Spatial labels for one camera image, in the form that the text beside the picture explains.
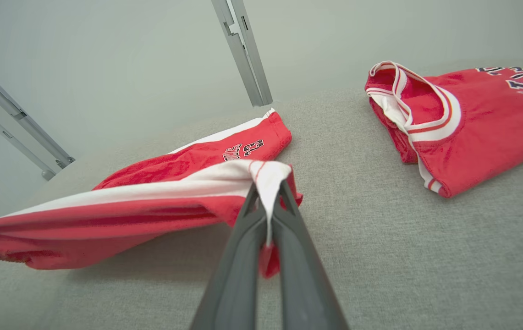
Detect red basketball jersey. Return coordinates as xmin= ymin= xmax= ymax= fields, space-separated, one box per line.
xmin=365 ymin=60 xmax=523 ymax=198

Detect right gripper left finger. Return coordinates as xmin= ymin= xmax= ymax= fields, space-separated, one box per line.
xmin=190 ymin=183 xmax=271 ymax=330

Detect red white-striped shorts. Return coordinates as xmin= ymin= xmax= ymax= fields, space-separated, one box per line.
xmin=0 ymin=108 xmax=304 ymax=279

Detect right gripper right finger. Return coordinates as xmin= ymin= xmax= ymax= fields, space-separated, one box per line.
xmin=271 ymin=180 xmax=350 ymax=330

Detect grey partition post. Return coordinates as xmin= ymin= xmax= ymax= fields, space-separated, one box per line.
xmin=0 ymin=53 xmax=76 ymax=181
xmin=211 ymin=0 xmax=274 ymax=107

